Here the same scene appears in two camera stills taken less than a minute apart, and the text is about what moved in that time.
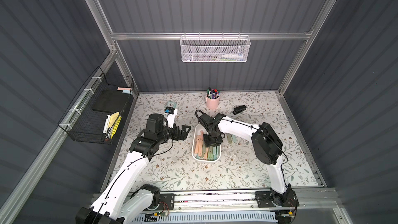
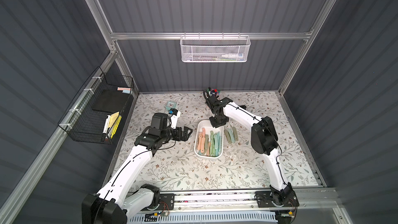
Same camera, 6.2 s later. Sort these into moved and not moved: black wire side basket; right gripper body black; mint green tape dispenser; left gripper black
Moved: right gripper body black
Not moved: mint green tape dispenser; left gripper black; black wire side basket
